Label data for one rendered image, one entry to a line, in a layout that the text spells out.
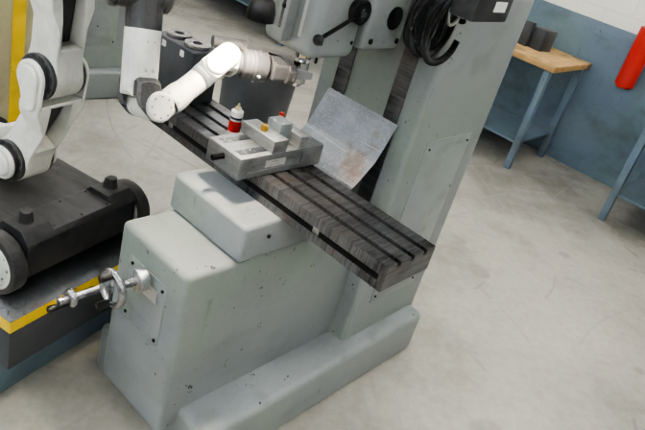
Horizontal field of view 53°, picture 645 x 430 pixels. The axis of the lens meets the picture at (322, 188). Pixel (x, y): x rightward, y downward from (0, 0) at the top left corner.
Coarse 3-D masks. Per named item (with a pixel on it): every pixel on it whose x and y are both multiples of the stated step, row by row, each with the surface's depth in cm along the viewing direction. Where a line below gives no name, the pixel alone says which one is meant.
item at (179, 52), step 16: (176, 32) 230; (160, 48) 227; (176, 48) 222; (192, 48) 220; (208, 48) 223; (160, 64) 229; (176, 64) 224; (192, 64) 219; (160, 80) 231; (176, 80) 225; (208, 96) 231
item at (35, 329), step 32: (96, 256) 226; (32, 288) 204; (64, 288) 208; (0, 320) 191; (32, 320) 197; (64, 320) 212; (96, 320) 246; (0, 352) 196; (32, 352) 204; (0, 384) 212
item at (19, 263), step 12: (0, 240) 189; (12, 240) 192; (0, 252) 190; (12, 252) 190; (0, 264) 194; (12, 264) 189; (24, 264) 192; (0, 276) 195; (12, 276) 190; (24, 276) 193; (0, 288) 195; (12, 288) 192
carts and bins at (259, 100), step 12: (228, 84) 382; (240, 84) 377; (252, 84) 375; (264, 84) 375; (276, 84) 377; (288, 84) 383; (228, 96) 385; (240, 96) 380; (252, 96) 378; (264, 96) 379; (276, 96) 382; (288, 96) 390; (228, 108) 388; (252, 108) 382; (264, 108) 383; (276, 108) 388; (264, 120) 388
